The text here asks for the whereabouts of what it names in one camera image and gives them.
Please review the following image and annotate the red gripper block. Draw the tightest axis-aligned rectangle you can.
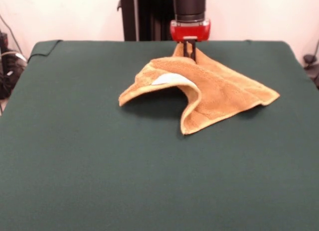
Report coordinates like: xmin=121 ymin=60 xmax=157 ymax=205
xmin=169 ymin=18 xmax=212 ymax=65

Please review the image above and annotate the tan terry towel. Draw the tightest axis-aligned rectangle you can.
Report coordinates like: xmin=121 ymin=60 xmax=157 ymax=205
xmin=118 ymin=43 xmax=281 ymax=136

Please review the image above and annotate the dark green table cloth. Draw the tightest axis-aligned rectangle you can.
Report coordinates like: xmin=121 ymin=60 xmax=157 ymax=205
xmin=0 ymin=39 xmax=319 ymax=231

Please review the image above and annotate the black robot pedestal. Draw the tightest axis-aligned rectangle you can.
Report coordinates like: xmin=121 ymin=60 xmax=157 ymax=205
xmin=117 ymin=0 xmax=175 ymax=42

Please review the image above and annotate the white cable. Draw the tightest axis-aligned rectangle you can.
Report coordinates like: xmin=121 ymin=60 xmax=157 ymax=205
xmin=0 ymin=50 xmax=27 ymax=65

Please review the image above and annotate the black cable tangle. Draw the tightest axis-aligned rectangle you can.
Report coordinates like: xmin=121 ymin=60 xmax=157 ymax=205
xmin=0 ymin=54 xmax=25 ymax=100

